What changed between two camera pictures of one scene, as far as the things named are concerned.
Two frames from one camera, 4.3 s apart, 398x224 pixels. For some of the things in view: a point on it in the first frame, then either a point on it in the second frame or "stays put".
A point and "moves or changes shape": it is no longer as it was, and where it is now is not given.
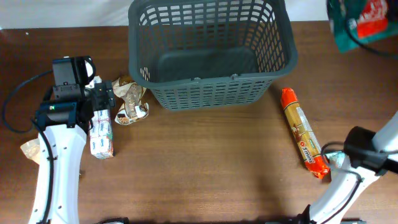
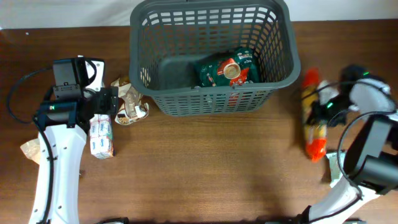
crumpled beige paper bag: x=31 y=149 stays put
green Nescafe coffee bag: x=356 y=22 to x=241 y=68
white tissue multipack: x=101 y=135 stays put
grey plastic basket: x=211 y=54 moves or changes shape
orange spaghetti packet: x=313 y=158 to x=316 y=136
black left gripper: x=103 y=95 stays put
